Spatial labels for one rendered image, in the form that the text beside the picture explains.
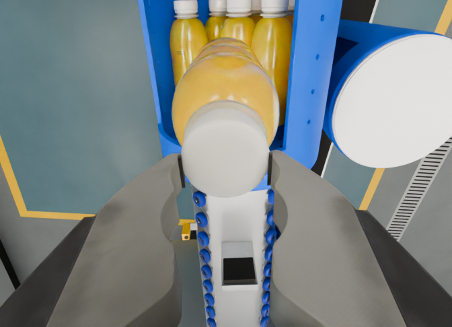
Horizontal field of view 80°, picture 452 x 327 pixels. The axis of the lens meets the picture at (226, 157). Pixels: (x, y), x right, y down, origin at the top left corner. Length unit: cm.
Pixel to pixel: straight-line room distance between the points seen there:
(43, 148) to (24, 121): 19
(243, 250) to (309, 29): 69
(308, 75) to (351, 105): 25
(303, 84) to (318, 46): 5
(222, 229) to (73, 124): 129
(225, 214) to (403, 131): 50
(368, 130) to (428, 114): 12
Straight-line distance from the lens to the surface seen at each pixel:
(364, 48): 62
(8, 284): 297
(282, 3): 44
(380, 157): 69
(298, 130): 38
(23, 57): 189
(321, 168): 177
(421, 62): 64
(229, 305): 119
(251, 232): 89
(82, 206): 225
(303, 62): 35
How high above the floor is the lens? 155
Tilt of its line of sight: 60 degrees down
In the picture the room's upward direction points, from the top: 178 degrees clockwise
